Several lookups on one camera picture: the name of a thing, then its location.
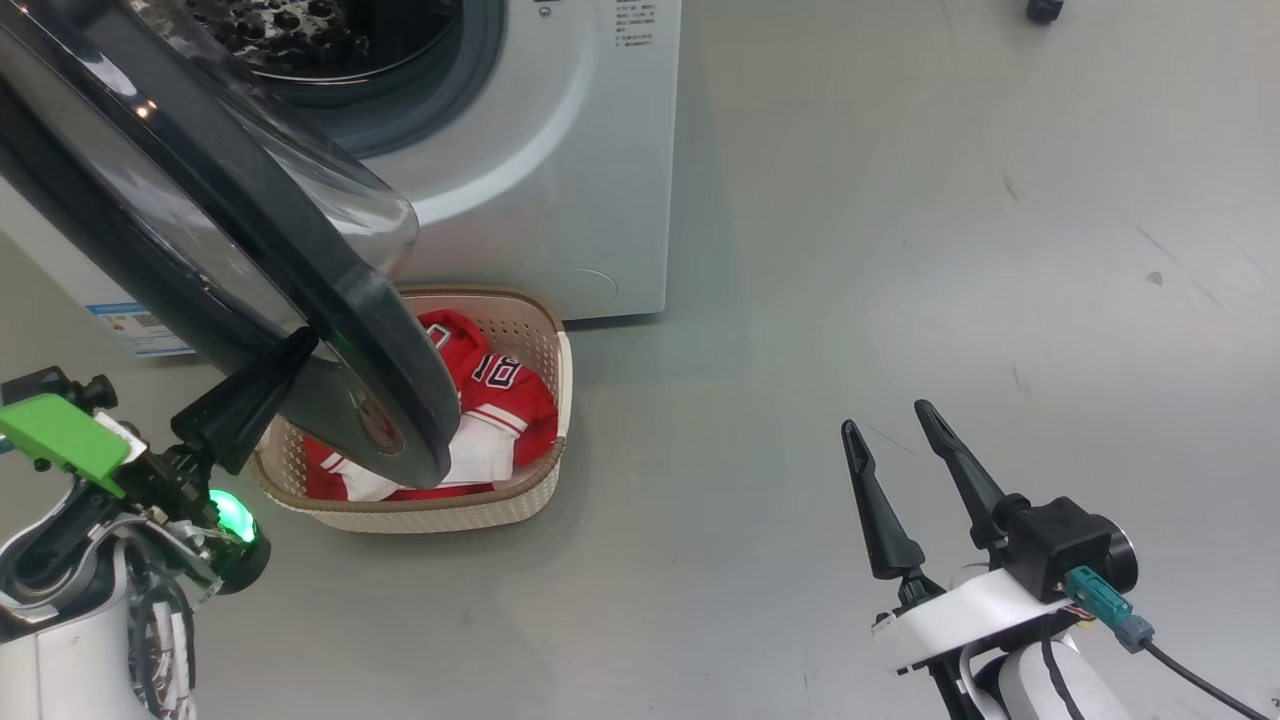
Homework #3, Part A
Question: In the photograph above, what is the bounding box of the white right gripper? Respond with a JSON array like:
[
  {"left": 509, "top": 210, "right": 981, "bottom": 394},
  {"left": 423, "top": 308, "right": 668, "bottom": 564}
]
[{"left": 841, "top": 399, "right": 1072, "bottom": 674}]

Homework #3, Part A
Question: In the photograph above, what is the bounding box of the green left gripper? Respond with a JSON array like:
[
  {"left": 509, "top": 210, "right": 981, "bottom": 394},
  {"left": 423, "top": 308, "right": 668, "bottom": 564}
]
[{"left": 0, "top": 327, "right": 320, "bottom": 522}]

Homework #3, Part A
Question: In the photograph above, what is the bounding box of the dark round washing machine door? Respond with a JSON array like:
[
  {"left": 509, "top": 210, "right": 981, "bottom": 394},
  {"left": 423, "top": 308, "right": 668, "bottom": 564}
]
[{"left": 0, "top": 0, "right": 464, "bottom": 492}]

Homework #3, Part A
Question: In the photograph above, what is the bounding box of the cream perforated laundry basket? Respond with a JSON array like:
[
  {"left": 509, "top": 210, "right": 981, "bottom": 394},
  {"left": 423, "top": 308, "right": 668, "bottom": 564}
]
[{"left": 250, "top": 286, "right": 575, "bottom": 535}]

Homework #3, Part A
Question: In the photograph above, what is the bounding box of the white washing machine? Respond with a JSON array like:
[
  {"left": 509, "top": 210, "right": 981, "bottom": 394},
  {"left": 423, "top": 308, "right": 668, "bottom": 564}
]
[{"left": 0, "top": 0, "right": 684, "bottom": 360}]

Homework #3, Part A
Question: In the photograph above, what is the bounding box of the blue energy label sticker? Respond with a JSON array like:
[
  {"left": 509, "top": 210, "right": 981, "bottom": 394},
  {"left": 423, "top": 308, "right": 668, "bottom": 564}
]
[{"left": 84, "top": 299, "right": 197, "bottom": 360}]

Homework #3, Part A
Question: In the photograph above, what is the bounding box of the black text warning label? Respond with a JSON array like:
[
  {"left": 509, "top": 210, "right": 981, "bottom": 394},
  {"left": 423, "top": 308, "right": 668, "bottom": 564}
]
[{"left": 611, "top": 0, "right": 657, "bottom": 49}]

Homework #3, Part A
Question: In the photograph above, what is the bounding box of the teal plug right camera cable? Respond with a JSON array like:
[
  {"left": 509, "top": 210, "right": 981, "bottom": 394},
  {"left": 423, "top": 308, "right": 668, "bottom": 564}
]
[{"left": 1062, "top": 564, "right": 1280, "bottom": 720}]

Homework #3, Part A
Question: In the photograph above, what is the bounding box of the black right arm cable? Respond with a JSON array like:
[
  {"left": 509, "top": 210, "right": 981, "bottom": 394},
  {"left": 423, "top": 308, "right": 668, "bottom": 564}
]
[{"left": 1039, "top": 634, "right": 1088, "bottom": 720}]

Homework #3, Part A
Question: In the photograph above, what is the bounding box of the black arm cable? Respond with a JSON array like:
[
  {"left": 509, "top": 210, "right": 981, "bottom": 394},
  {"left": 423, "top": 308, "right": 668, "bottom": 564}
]
[
  {"left": 124, "top": 568, "right": 197, "bottom": 720},
  {"left": 1039, "top": 634, "right": 1088, "bottom": 720}
]

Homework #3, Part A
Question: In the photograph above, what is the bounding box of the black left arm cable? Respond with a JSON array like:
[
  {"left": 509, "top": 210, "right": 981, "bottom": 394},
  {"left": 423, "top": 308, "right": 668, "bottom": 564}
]
[{"left": 124, "top": 568, "right": 197, "bottom": 720}]

